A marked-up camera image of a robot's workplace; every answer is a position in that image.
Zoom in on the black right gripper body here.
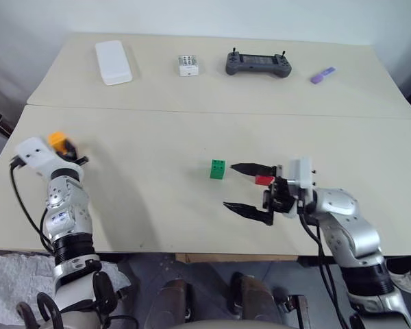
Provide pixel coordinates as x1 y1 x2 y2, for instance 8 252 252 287
262 164 298 215

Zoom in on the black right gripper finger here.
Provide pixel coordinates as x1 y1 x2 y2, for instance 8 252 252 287
222 202 275 227
229 162 278 178

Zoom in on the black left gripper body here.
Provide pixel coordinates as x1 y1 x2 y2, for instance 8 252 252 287
55 146 90 167

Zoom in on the orange cube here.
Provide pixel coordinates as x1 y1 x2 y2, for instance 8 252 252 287
47 131 69 152

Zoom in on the green cube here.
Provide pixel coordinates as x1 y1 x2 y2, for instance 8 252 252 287
209 158 227 180

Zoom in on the dark rounded shape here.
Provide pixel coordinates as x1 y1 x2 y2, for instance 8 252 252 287
149 277 194 325
228 271 279 323

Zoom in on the white flat rectangular box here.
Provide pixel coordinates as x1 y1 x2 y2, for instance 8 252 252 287
95 40 135 86

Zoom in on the dark grey handheld controller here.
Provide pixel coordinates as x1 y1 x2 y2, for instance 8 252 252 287
224 47 293 77

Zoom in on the purple and white eraser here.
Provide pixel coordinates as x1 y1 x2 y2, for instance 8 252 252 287
309 66 338 84

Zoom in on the small white printed box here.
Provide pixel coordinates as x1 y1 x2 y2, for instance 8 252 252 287
177 54 201 77

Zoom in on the white crumpled sheet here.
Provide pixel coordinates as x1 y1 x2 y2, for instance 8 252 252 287
0 251 132 329

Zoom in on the white shoe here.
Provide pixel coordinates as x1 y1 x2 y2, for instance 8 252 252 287
387 266 411 295

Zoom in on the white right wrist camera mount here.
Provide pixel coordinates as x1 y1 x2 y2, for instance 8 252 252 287
286 156 319 219

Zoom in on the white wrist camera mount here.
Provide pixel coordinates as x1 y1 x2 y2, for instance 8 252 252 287
286 156 319 219
13 136 85 180

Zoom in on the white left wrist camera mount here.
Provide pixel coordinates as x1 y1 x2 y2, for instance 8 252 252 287
13 136 85 180

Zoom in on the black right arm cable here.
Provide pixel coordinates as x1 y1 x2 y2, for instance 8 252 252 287
298 205 352 329

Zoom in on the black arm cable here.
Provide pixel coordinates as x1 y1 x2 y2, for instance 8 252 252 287
298 205 352 329
8 156 55 255

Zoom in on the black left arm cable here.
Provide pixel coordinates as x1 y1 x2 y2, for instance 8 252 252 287
8 156 55 255

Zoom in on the red and black frame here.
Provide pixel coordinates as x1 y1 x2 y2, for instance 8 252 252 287
277 293 310 329

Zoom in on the black looped cable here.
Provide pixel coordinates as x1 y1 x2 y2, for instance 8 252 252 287
16 291 66 329

